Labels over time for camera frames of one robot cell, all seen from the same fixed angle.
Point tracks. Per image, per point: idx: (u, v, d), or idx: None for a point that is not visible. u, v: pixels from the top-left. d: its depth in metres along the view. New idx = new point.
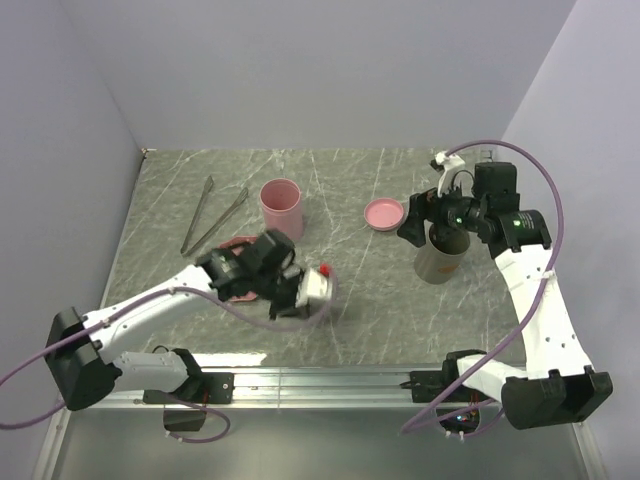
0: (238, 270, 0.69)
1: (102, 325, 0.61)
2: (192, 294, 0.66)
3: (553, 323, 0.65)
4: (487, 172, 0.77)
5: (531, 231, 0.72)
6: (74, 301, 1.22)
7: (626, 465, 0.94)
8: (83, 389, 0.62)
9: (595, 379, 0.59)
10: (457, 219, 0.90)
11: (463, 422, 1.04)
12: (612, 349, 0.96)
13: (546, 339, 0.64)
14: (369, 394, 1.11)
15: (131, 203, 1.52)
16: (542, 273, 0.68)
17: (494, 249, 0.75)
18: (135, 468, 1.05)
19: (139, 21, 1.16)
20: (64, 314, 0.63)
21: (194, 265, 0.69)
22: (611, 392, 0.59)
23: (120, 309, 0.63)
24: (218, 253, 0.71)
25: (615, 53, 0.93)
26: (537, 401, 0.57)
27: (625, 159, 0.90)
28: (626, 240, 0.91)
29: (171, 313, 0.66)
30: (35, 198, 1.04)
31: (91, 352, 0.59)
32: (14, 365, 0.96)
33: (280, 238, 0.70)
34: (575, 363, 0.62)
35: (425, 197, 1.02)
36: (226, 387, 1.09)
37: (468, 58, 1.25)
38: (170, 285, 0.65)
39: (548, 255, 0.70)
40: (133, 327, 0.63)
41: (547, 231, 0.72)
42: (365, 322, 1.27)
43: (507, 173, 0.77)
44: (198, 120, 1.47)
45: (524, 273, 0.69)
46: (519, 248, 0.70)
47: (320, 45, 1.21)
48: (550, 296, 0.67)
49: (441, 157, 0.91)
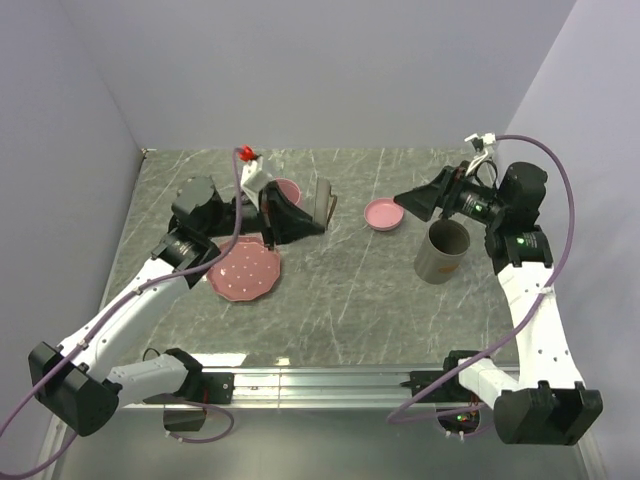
0: (194, 246, 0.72)
1: (81, 348, 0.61)
2: (159, 286, 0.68)
3: (546, 335, 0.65)
4: (521, 184, 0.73)
5: (533, 249, 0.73)
6: (75, 301, 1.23)
7: (626, 466, 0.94)
8: (87, 411, 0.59)
9: (583, 394, 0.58)
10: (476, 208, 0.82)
11: (463, 422, 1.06)
12: (613, 349, 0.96)
13: (538, 350, 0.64)
14: (371, 394, 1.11)
15: (131, 203, 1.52)
16: (541, 288, 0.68)
17: (497, 263, 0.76)
18: (135, 469, 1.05)
19: (138, 21, 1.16)
20: (37, 351, 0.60)
21: (152, 259, 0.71)
22: (600, 410, 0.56)
23: (93, 328, 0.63)
24: (171, 238, 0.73)
25: (615, 53, 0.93)
26: (525, 409, 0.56)
27: (625, 159, 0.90)
28: (626, 241, 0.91)
29: (147, 312, 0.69)
30: (35, 198, 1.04)
31: (79, 375, 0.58)
32: (14, 366, 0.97)
33: (180, 207, 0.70)
34: (566, 377, 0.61)
35: (457, 174, 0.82)
36: (227, 387, 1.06)
37: (468, 58, 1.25)
38: (135, 288, 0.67)
39: (548, 272, 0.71)
40: (112, 339, 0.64)
41: (549, 252, 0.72)
42: (365, 322, 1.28)
43: (537, 194, 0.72)
44: (198, 120, 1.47)
45: (523, 287, 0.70)
46: (520, 263, 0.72)
47: (320, 45, 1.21)
48: (546, 310, 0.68)
49: (488, 140, 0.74)
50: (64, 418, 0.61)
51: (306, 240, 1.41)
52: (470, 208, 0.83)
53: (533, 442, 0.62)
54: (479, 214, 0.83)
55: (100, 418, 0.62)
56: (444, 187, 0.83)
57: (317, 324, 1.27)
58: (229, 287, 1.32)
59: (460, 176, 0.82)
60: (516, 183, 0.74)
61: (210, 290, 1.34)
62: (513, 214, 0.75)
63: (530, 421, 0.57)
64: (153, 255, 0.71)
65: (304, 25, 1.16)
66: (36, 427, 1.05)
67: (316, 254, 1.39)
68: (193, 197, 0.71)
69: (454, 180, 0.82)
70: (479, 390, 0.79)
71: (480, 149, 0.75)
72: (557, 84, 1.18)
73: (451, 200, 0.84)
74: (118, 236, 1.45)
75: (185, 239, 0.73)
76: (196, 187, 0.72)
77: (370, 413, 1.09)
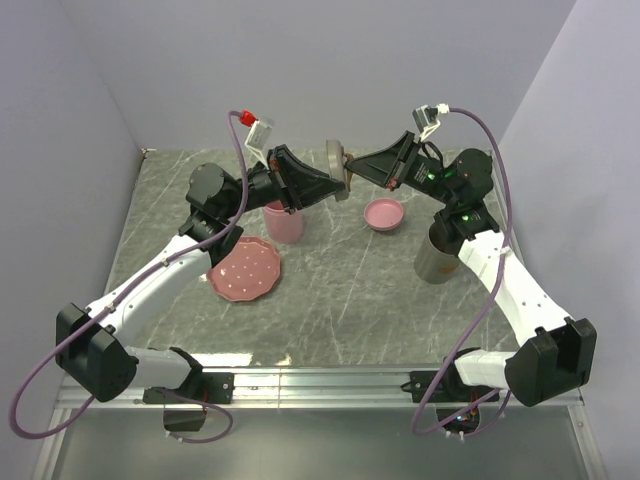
0: (218, 226, 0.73)
1: (108, 310, 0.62)
2: (185, 261, 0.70)
3: (522, 287, 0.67)
4: (472, 185, 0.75)
5: (479, 223, 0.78)
6: (75, 300, 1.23)
7: (627, 466, 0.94)
8: (110, 374, 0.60)
9: (575, 326, 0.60)
10: (429, 176, 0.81)
11: (463, 423, 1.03)
12: (610, 350, 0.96)
13: (523, 303, 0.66)
14: (370, 394, 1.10)
15: (131, 203, 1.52)
16: (500, 250, 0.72)
17: (453, 245, 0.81)
18: (135, 469, 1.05)
19: (138, 23, 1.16)
20: (66, 310, 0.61)
21: (179, 235, 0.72)
22: (595, 335, 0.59)
23: (121, 292, 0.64)
24: (197, 218, 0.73)
25: (613, 55, 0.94)
26: (536, 363, 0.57)
27: (624, 158, 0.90)
28: (625, 242, 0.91)
29: (171, 284, 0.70)
30: (35, 196, 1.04)
31: (106, 336, 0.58)
32: (16, 365, 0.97)
33: (194, 196, 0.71)
34: (555, 317, 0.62)
35: (418, 138, 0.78)
36: (227, 387, 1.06)
37: (469, 58, 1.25)
38: (162, 259, 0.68)
39: (501, 234, 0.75)
40: (138, 304, 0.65)
41: (493, 220, 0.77)
42: (365, 322, 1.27)
43: (485, 188, 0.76)
44: (198, 121, 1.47)
45: (485, 254, 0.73)
46: (473, 235, 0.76)
47: (320, 44, 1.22)
48: (512, 267, 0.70)
49: (441, 109, 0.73)
50: (84, 383, 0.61)
51: (306, 240, 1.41)
52: (423, 178, 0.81)
53: (555, 393, 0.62)
54: (430, 185, 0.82)
55: (118, 386, 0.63)
56: (404, 151, 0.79)
57: (317, 323, 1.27)
58: (229, 287, 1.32)
59: (417, 140, 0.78)
60: (467, 182, 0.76)
61: (210, 290, 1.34)
62: (463, 204, 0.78)
63: (544, 373, 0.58)
64: (180, 232, 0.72)
65: (305, 25, 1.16)
66: (37, 426, 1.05)
67: (316, 254, 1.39)
68: (207, 185, 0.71)
69: (413, 146, 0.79)
70: (486, 379, 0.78)
71: (433, 118, 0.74)
72: (555, 85, 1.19)
73: (408, 167, 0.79)
74: (119, 236, 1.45)
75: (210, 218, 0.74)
76: (210, 173, 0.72)
77: (370, 413, 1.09)
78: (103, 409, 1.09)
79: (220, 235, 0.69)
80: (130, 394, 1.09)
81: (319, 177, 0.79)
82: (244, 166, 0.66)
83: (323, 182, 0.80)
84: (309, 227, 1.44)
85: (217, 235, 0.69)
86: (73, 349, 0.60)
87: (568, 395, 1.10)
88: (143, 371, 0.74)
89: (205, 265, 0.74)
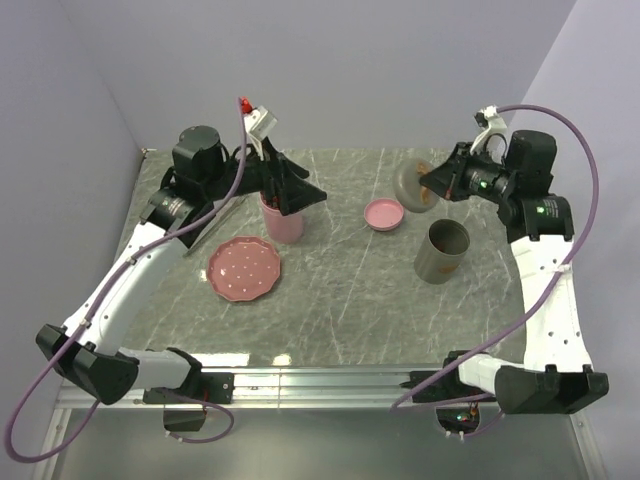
0: (187, 206, 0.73)
1: (84, 327, 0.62)
2: (153, 254, 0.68)
3: (560, 317, 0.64)
4: (526, 154, 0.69)
5: (553, 223, 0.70)
6: (75, 300, 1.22)
7: (627, 467, 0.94)
8: (108, 383, 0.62)
9: (590, 378, 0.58)
10: (482, 183, 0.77)
11: (463, 422, 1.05)
12: (611, 350, 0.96)
13: (549, 333, 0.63)
14: (370, 394, 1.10)
15: (131, 203, 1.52)
16: (557, 266, 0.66)
17: (513, 231, 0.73)
18: (135, 469, 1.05)
19: (138, 23, 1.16)
20: (42, 333, 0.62)
21: (142, 225, 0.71)
22: (604, 394, 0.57)
23: (93, 306, 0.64)
24: (160, 199, 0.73)
25: (615, 55, 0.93)
26: (531, 392, 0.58)
27: (626, 158, 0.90)
28: (625, 243, 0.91)
29: (145, 281, 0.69)
30: (34, 196, 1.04)
31: (88, 354, 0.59)
32: (15, 365, 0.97)
33: (183, 151, 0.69)
34: (574, 361, 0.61)
35: (466, 146, 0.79)
36: (227, 387, 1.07)
37: (469, 58, 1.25)
38: (128, 258, 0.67)
39: (569, 245, 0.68)
40: (113, 312, 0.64)
41: (569, 225, 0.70)
42: (365, 322, 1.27)
43: (547, 153, 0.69)
44: (199, 121, 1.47)
45: (538, 264, 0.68)
46: (537, 237, 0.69)
47: (319, 45, 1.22)
48: (563, 292, 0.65)
49: (488, 112, 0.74)
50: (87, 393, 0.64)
51: (306, 240, 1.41)
52: (476, 185, 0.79)
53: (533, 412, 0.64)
54: (486, 193, 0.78)
55: (122, 389, 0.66)
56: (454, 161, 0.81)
57: (317, 323, 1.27)
58: (229, 287, 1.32)
59: (467, 149, 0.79)
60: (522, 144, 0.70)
61: (210, 290, 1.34)
62: (525, 179, 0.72)
63: (535, 401, 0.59)
64: (142, 219, 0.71)
65: (304, 25, 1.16)
66: (37, 428, 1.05)
67: (316, 254, 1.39)
68: (196, 143, 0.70)
69: (463, 155, 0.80)
70: (485, 386, 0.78)
71: (483, 123, 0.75)
72: (556, 86, 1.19)
73: (459, 175, 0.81)
74: (119, 236, 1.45)
75: (172, 197, 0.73)
76: (199, 135, 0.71)
77: (369, 413, 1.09)
78: (103, 410, 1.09)
79: (186, 230, 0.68)
80: (130, 394, 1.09)
81: (306, 185, 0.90)
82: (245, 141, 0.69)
83: (309, 189, 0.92)
84: (309, 227, 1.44)
85: (182, 230, 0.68)
86: (64, 364, 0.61)
87: None
88: (142, 373, 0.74)
89: (177, 251, 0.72)
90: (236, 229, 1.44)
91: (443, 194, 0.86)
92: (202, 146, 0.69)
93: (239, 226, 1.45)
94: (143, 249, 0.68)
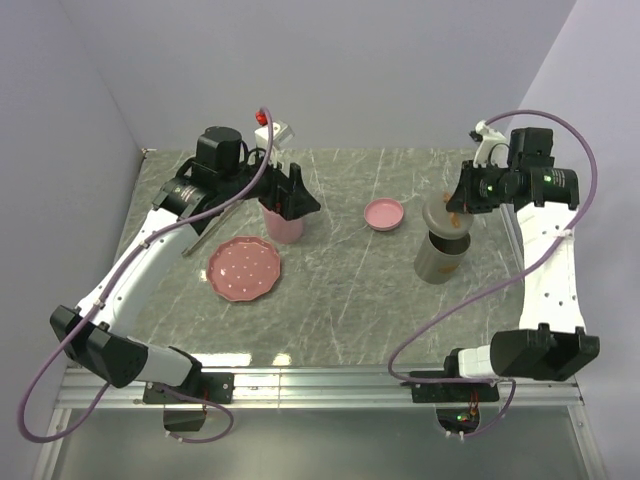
0: (200, 192, 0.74)
1: (98, 307, 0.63)
2: (166, 239, 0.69)
3: (557, 279, 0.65)
4: (524, 136, 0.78)
5: (560, 191, 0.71)
6: (75, 300, 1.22)
7: (627, 467, 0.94)
8: (120, 364, 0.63)
9: (581, 338, 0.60)
10: (489, 188, 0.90)
11: (463, 423, 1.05)
12: (611, 349, 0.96)
13: (545, 294, 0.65)
14: (369, 394, 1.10)
15: (131, 203, 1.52)
16: (559, 231, 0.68)
17: (520, 202, 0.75)
18: (135, 469, 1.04)
19: (138, 23, 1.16)
20: (56, 313, 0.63)
21: (155, 211, 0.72)
22: (594, 355, 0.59)
23: (107, 286, 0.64)
24: (173, 186, 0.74)
25: (614, 54, 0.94)
26: (522, 348, 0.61)
27: (626, 157, 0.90)
28: (625, 242, 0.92)
29: (158, 265, 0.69)
30: (34, 195, 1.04)
31: (102, 334, 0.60)
32: (15, 364, 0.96)
33: (208, 140, 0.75)
34: (568, 322, 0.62)
35: (469, 165, 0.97)
36: (227, 387, 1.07)
37: (469, 58, 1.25)
38: (142, 242, 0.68)
39: (572, 212, 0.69)
40: (127, 294, 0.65)
41: (576, 194, 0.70)
42: (365, 322, 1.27)
43: (544, 136, 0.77)
44: (199, 121, 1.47)
45: (540, 229, 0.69)
46: (543, 203, 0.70)
47: (318, 45, 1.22)
48: (562, 256, 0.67)
49: (479, 128, 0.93)
50: (98, 372, 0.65)
51: (306, 240, 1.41)
52: (485, 190, 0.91)
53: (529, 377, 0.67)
54: (494, 193, 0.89)
55: (133, 371, 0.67)
56: (462, 178, 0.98)
57: (317, 323, 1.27)
58: (229, 287, 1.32)
59: (472, 166, 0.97)
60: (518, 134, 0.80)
61: (210, 290, 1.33)
62: (528, 158, 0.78)
63: (526, 357, 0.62)
64: (155, 206, 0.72)
65: (304, 24, 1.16)
66: (37, 426, 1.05)
67: (316, 254, 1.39)
68: (223, 134, 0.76)
69: (468, 171, 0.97)
70: (482, 371, 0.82)
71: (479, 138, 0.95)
72: (555, 87, 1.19)
73: (468, 188, 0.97)
74: (119, 236, 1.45)
75: (185, 185, 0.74)
76: (222, 131, 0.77)
77: (369, 413, 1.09)
78: (103, 410, 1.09)
79: (200, 217, 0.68)
80: (130, 394, 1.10)
81: (309, 196, 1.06)
82: (273, 142, 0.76)
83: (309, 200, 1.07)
84: (309, 227, 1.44)
85: (197, 216, 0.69)
86: (76, 345, 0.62)
87: (568, 396, 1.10)
88: (147, 363, 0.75)
89: (187, 239, 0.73)
90: (236, 229, 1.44)
91: (463, 209, 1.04)
92: (227, 139, 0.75)
93: (240, 226, 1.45)
94: (158, 233, 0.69)
